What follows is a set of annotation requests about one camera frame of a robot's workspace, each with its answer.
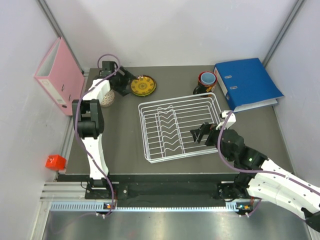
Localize light blue cup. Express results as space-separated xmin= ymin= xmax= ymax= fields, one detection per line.
xmin=200 ymin=71 xmax=217 ymax=86

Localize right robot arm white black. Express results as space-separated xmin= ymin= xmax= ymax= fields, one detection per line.
xmin=190 ymin=122 xmax=320 ymax=231

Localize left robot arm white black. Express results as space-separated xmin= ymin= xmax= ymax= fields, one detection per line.
xmin=71 ymin=61 xmax=136 ymax=199

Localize blue binder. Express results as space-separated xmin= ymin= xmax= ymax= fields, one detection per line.
xmin=213 ymin=58 xmax=284 ymax=113

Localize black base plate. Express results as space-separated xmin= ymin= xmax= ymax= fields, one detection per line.
xmin=84 ymin=173 xmax=249 ymax=207

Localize slotted cable duct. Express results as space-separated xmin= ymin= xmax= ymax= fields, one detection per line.
xmin=50 ymin=201 xmax=251 ymax=213

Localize purple cable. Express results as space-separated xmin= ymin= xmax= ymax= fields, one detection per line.
xmin=217 ymin=112 xmax=320 ymax=196
xmin=74 ymin=53 xmax=123 ymax=213

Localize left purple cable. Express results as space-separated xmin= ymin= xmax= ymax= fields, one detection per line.
xmin=74 ymin=53 xmax=123 ymax=213

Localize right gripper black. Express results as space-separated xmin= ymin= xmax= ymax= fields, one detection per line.
xmin=190 ymin=122 xmax=234 ymax=162

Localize patterned small bowl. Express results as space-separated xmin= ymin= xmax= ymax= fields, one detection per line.
xmin=100 ymin=90 xmax=115 ymax=107

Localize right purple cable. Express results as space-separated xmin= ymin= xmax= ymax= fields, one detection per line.
xmin=217 ymin=112 xmax=320 ymax=196

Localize pink binder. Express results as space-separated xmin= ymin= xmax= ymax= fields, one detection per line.
xmin=34 ymin=37 xmax=85 ymax=116

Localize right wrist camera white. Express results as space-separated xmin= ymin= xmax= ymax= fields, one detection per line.
xmin=215 ymin=110 xmax=236 ymax=130

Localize black skull mug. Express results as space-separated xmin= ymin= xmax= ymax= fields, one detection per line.
xmin=193 ymin=71 xmax=218 ymax=95

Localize white wire dish rack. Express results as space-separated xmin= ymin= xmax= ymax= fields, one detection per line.
xmin=138 ymin=92 xmax=221 ymax=164

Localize red emergency button box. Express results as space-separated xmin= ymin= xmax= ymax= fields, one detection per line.
xmin=45 ymin=154 xmax=67 ymax=171

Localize black gold plate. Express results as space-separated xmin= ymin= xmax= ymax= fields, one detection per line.
xmin=130 ymin=75 xmax=157 ymax=97

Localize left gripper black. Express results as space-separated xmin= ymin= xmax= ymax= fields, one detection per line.
xmin=112 ymin=66 xmax=138 ymax=96

